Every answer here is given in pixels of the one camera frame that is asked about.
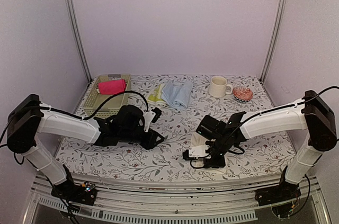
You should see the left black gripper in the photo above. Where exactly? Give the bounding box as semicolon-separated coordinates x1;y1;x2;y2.
120;128;165;150

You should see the cream towel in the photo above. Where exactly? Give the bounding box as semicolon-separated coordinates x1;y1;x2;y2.
189;132;213;169

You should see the pink towel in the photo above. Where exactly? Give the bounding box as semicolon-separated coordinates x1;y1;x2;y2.
98;79;126;95

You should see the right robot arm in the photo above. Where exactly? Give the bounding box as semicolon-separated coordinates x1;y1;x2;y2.
188;90;338;201

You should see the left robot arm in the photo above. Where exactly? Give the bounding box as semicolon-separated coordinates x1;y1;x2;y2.
5;94;165;200

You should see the green white towel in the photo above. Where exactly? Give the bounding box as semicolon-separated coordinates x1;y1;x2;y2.
146;84;167;107

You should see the blue rolled towel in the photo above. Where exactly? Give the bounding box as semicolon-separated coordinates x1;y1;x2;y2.
162;80;193;110

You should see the red patterned bowl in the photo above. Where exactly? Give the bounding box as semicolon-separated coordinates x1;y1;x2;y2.
233;86;254;103

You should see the cream ceramic mug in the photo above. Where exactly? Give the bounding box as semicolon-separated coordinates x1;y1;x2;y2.
208;76;234;98

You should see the green plastic basket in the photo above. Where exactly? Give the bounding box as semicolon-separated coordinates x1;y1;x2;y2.
82;73;132;119

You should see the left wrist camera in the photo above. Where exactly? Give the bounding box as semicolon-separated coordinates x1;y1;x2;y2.
143;107;162;132

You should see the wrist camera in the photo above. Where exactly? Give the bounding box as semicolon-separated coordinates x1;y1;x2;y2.
182;145;210;160
143;107;162;132

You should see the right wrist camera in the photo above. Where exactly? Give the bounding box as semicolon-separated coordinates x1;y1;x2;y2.
182;145;210;160

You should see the left black cable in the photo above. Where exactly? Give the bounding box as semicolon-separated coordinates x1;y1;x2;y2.
0;90;149;148

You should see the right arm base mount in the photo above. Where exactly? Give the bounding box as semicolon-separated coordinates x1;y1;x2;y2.
255;183;301;219

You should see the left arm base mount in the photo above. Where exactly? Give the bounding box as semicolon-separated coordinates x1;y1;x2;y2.
51;181;97;206

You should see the right aluminium post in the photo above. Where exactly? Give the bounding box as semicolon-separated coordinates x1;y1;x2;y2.
260;0;287;85

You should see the aluminium post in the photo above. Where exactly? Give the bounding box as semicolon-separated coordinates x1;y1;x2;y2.
65;0;92;83
260;0;287;85

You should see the left aluminium post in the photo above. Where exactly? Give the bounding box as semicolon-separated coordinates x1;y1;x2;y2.
65;0;92;83

